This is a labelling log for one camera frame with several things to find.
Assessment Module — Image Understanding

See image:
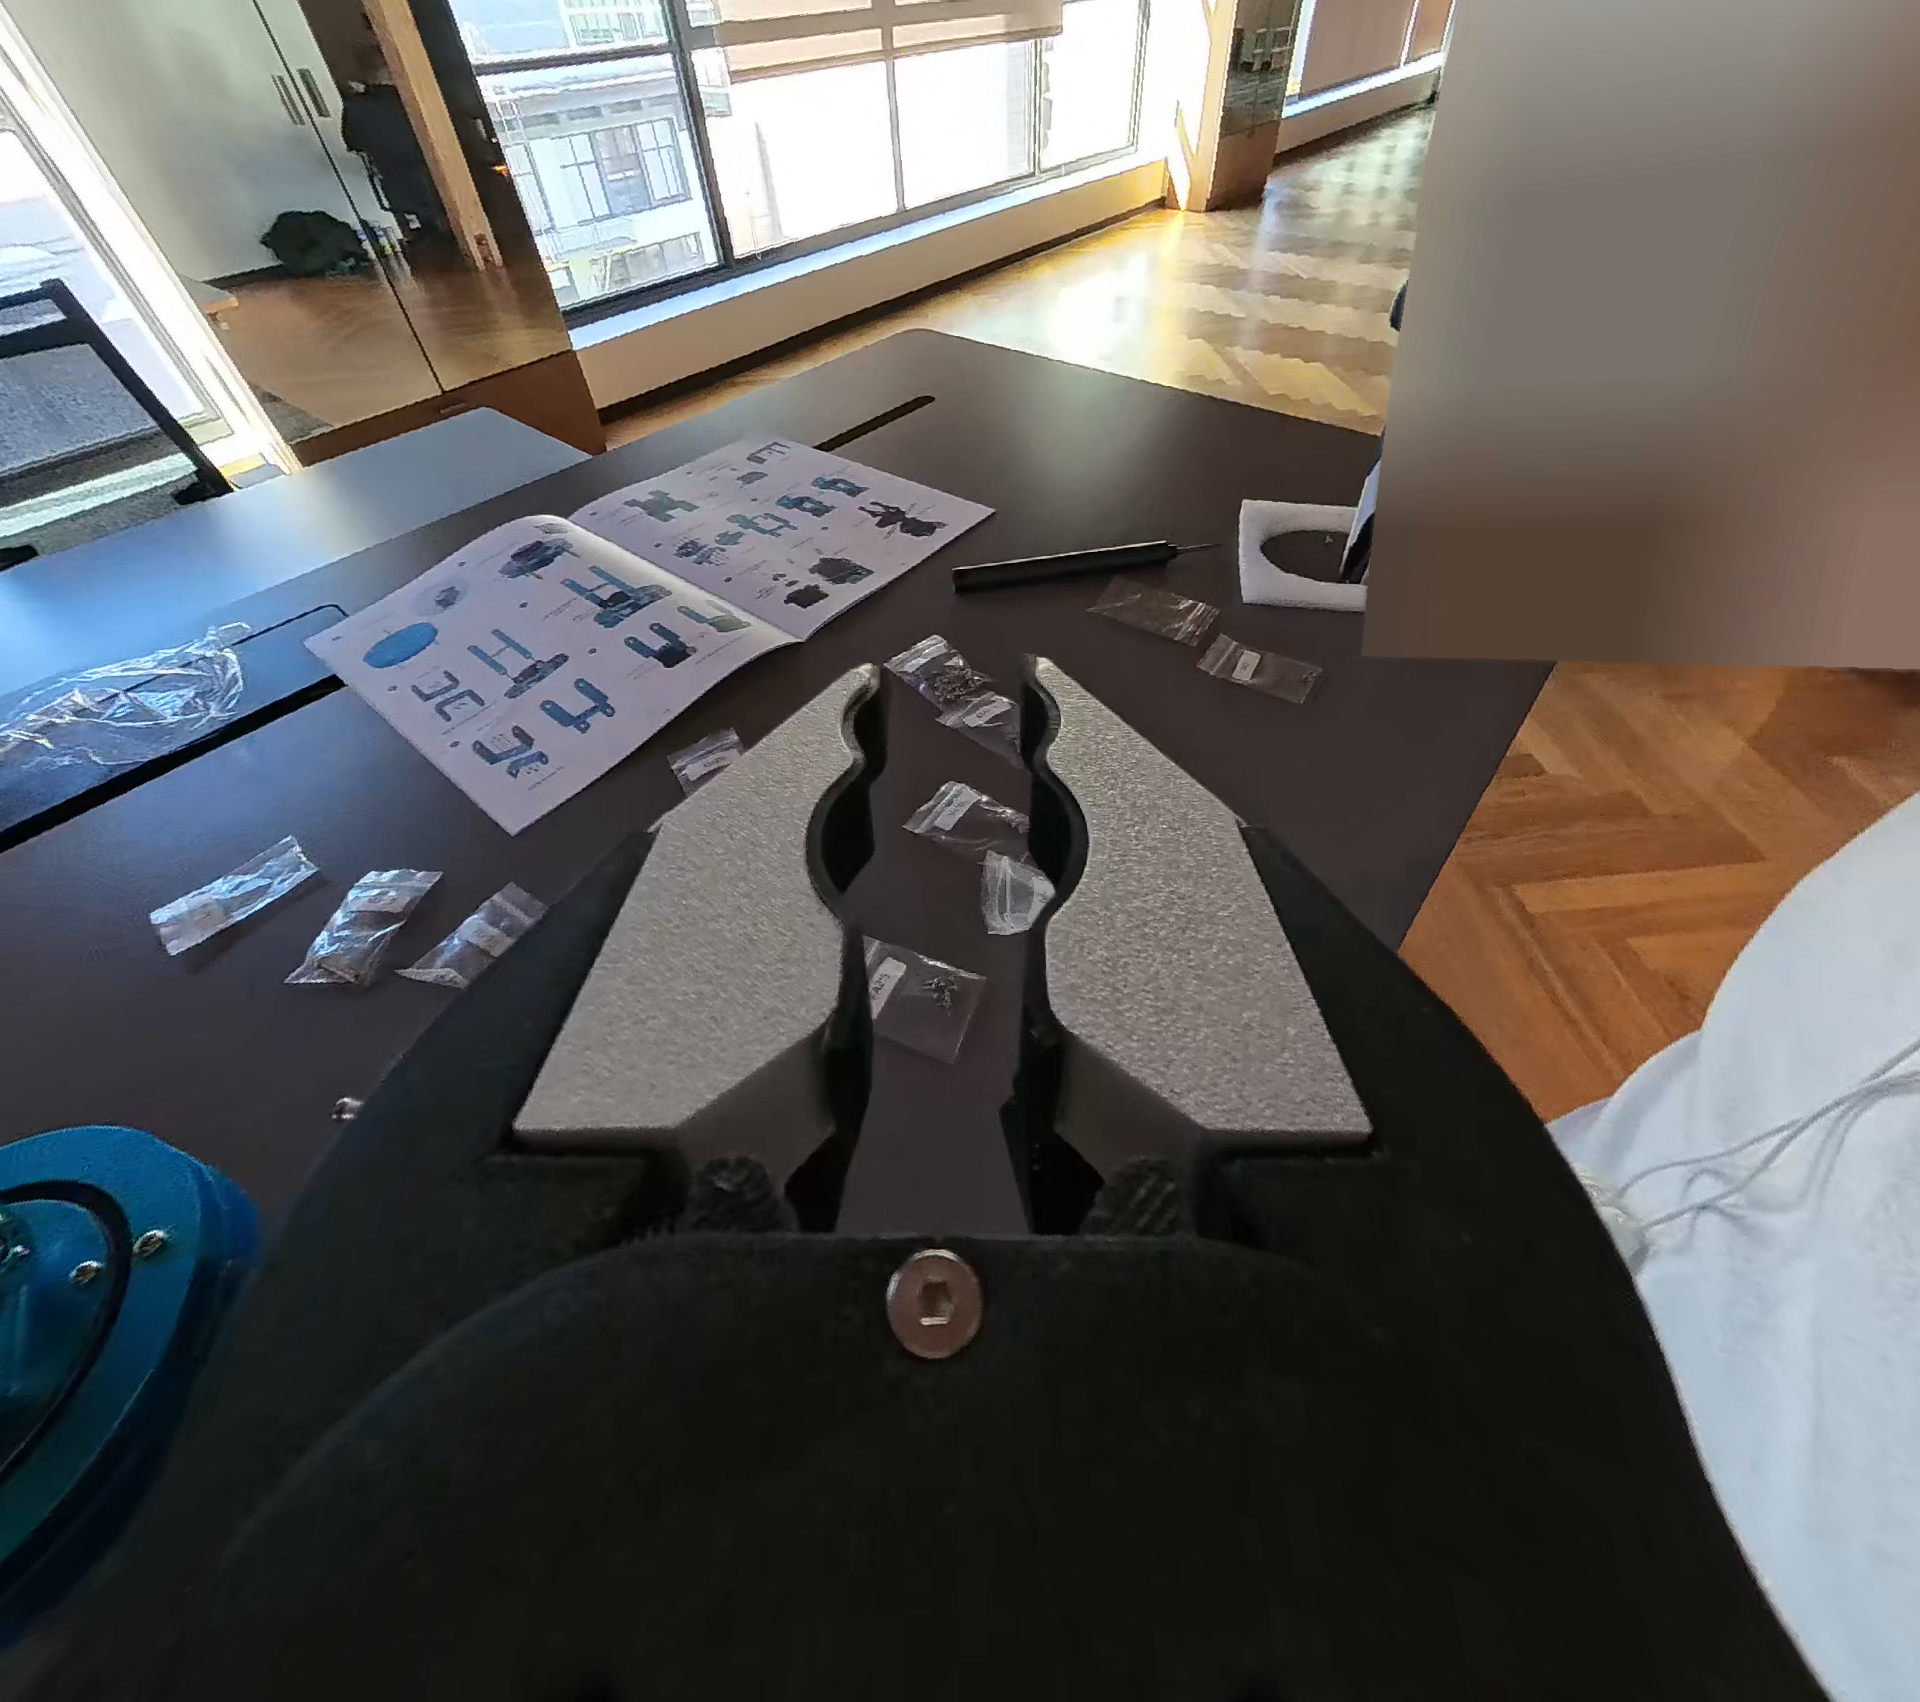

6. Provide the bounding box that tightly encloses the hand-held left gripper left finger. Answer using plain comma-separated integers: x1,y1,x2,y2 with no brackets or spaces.
515,664,881,1230

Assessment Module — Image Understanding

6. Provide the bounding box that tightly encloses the black screwdriver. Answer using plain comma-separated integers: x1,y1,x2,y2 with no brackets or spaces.
954,534,1218,599

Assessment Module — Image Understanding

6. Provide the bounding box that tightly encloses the clear plastic bag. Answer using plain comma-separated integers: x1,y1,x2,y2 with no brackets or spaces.
0,619,252,777

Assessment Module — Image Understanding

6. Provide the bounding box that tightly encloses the black bag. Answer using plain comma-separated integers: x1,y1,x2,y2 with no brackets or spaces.
264,212,364,286

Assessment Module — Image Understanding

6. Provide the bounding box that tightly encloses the blue black toy robot arm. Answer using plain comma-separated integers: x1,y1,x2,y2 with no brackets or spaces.
0,1133,264,1605

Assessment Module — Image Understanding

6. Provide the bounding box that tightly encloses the dark office desk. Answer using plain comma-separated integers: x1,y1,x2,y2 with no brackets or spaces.
0,409,594,832
0,333,1560,1230

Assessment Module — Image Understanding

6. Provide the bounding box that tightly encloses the large glass window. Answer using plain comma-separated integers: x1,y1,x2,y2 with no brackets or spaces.
0,10,228,516
373,0,1171,313

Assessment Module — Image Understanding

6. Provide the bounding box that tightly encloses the person's white shirt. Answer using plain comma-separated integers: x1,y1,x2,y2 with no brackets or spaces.
1544,792,1920,1702

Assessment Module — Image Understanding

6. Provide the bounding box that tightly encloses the group of small screw bags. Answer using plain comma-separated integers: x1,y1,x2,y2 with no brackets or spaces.
145,581,1330,1065

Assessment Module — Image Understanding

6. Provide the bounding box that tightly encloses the black frame chair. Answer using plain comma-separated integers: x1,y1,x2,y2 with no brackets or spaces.
0,277,231,568

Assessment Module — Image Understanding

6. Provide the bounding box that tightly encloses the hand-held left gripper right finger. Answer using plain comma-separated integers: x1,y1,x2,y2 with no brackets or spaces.
1001,655,1374,1235

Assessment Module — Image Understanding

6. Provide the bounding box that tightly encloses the white foam piece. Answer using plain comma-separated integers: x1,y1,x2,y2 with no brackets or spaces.
1240,504,1374,616

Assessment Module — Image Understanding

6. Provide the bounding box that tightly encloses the open instruction booklet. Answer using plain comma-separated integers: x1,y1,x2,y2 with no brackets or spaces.
304,429,993,843

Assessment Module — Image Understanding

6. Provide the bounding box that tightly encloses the white cabinet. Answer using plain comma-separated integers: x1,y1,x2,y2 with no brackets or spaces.
0,0,373,286

